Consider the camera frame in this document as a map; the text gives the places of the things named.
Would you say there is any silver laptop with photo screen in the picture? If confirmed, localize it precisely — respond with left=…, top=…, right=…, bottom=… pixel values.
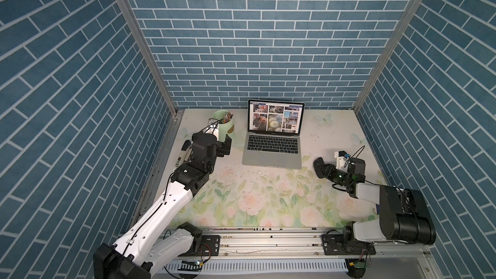
left=242, top=99, right=305, bottom=169

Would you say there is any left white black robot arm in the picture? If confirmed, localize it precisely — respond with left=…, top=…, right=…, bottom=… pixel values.
left=93, top=131, right=232, bottom=278

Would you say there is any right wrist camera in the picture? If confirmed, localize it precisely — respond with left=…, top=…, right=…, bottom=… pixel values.
left=335, top=151, right=351, bottom=171

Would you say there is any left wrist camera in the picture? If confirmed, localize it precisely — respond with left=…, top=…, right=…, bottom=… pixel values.
left=200, top=121, right=220, bottom=141

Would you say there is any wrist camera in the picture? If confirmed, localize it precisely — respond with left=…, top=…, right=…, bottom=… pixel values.
left=200, top=121, right=220, bottom=141
left=335, top=151, right=351, bottom=171

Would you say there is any green pen holder cup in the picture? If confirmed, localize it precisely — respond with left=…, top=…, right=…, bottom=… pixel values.
left=212, top=110, right=235, bottom=142

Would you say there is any floral table mat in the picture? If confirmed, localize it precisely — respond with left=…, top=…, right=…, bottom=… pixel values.
left=171, top=109, right=386, bottom=227

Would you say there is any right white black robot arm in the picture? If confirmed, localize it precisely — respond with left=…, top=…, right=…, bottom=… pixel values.
left=313, top=158, right=437, bottom=245

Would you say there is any aluminium rail frame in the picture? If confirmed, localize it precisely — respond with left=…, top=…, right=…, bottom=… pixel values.
left=110, top=227, right=431, bottom=260

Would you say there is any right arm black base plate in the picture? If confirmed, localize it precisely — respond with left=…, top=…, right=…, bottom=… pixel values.
left=321, top=234, right=376, bottom=256

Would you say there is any black wireless mouse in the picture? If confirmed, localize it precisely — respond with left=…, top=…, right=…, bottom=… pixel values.
left=313, top=157, right=330, bottom=179

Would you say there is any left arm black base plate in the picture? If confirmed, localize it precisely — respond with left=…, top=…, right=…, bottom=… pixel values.
left=181, top=235, right=220, bottom=258

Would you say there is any green circuit board right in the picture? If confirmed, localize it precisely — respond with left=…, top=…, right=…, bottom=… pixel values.
left=346, top=259, right=367, bottom=271

